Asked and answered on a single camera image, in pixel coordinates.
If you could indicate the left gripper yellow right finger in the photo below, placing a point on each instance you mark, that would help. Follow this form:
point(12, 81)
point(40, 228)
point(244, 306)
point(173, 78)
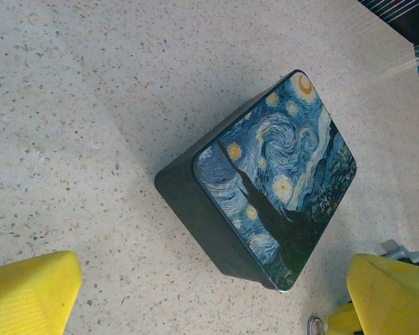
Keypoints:
point(391, 300)

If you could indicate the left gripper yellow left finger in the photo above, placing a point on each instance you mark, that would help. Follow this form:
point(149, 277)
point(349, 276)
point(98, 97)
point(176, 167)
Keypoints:
point(28, 300)

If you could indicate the starry night tin box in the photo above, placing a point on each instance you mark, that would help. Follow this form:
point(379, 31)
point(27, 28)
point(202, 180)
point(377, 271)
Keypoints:
point(283, 174)

